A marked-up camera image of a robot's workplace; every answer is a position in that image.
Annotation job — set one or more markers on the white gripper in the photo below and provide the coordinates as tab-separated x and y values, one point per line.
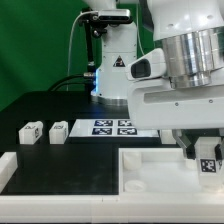
153	104

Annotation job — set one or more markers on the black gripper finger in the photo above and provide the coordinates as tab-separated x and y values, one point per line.
219	150

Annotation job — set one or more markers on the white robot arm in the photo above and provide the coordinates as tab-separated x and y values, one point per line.
180	84

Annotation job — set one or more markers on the white board with AprilTags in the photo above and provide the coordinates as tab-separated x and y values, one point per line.
108	128

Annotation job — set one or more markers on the white U-shaped obstacle fence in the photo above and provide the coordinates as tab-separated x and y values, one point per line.
204	207

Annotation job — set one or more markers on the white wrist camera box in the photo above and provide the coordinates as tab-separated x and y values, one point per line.
150	66

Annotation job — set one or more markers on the silver camera on stand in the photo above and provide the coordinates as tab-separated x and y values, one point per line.
107	24

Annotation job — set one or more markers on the white square tabletop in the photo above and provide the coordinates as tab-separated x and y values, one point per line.
158	170

